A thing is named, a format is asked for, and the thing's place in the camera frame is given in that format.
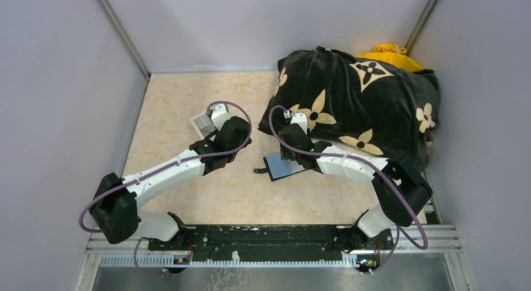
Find white plastic card tray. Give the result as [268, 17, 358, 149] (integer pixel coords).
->
[189, 111, 217, 141]

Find black leather card holder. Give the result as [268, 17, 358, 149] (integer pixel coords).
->
[253, 152, 305, 181]

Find black floral plush blanket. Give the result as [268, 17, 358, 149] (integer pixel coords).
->
[258, 47, 441, 170]

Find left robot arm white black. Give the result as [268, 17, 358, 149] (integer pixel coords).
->
[88, 116, 251, 250]

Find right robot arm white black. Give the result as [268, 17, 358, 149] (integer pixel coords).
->
[278, 124, 433, 248]

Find grey cards in tray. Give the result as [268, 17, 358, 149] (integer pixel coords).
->
[192, 115, 214, 136]

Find yellow cloth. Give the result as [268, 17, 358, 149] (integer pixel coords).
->
[355, 43, 424, 72]

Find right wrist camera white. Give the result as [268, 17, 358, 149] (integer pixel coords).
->
[290, 112, 308, 135]

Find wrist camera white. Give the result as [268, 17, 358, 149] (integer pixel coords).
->
[290, 112, 308, 135]
[207, 103, 231, 130]

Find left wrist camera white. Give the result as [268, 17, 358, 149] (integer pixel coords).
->
[207, 103, 231, 130]

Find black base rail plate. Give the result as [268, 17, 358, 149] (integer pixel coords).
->
[148, 225, 394, 262]

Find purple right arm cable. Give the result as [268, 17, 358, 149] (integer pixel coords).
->
[268, 105, 429, 275]

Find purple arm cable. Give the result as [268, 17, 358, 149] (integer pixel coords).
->
[268, 105, 429, 275]
[78, 100, 253, 277]

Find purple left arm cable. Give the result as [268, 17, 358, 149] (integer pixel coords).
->
[78, 100, 253, 277]

